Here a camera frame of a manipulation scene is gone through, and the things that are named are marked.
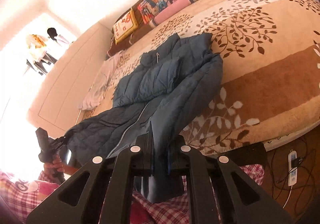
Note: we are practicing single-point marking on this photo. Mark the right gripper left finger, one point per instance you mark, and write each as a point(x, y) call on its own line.
point(101, 191)

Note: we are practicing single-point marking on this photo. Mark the dark teal puffer jacket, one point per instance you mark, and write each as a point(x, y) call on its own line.
point(171, 85)

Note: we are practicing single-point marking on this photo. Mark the person's left hand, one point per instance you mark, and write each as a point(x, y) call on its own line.
point(55, 166)

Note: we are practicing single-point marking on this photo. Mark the floral beige bed cover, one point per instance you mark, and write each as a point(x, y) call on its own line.
point(270, 86)

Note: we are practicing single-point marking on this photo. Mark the white power strip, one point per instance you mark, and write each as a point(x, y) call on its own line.
point(292, 174)

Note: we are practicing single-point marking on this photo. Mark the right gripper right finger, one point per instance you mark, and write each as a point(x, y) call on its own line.
point(218, 191)

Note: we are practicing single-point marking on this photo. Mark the brown blanket at headboard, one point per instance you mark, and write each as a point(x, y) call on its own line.
point(132, 35)

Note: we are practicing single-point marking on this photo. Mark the clothes on drying rack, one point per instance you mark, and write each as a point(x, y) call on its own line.
point(39, 48)

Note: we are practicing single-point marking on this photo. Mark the yellow framed cushion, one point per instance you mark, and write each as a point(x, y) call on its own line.
point(125, 26)

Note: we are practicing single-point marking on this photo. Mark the colourful cartoon cushion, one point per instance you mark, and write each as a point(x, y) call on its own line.
point(149, 9)

